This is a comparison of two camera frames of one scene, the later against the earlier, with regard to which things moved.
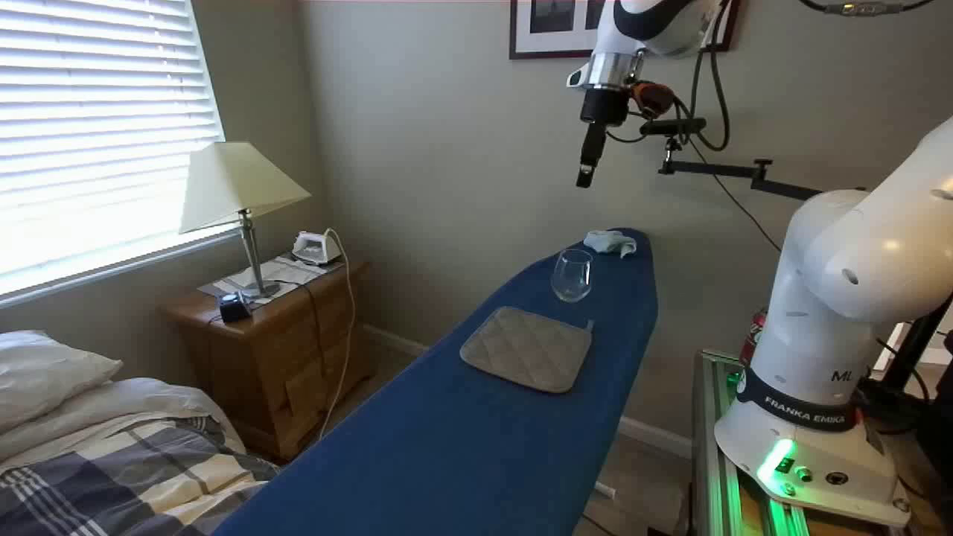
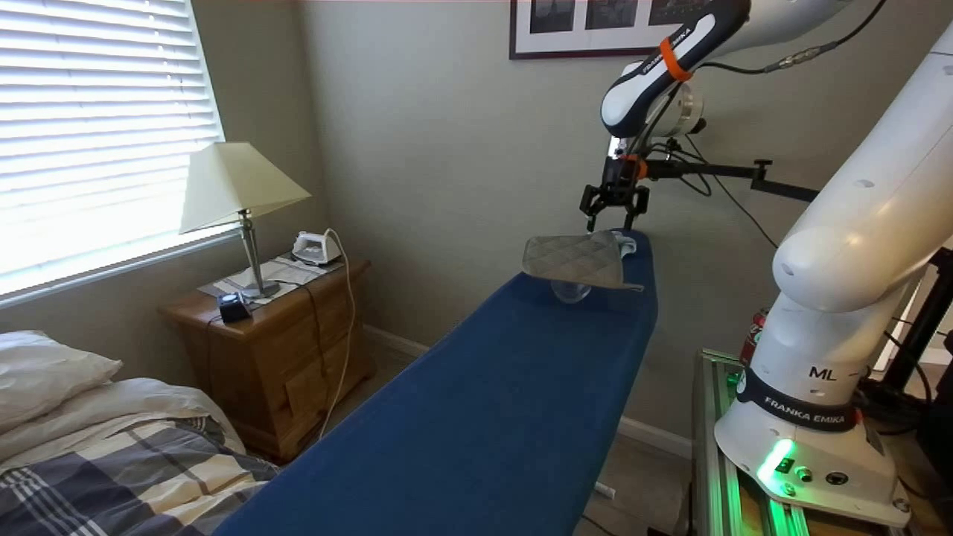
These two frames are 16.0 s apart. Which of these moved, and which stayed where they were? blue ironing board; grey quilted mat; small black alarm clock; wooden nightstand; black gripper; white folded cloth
Moved: grey quilted mat; black gripper
Stayed: white folded cloth; small black alarm clock; blue ironing board; wooden nightstand
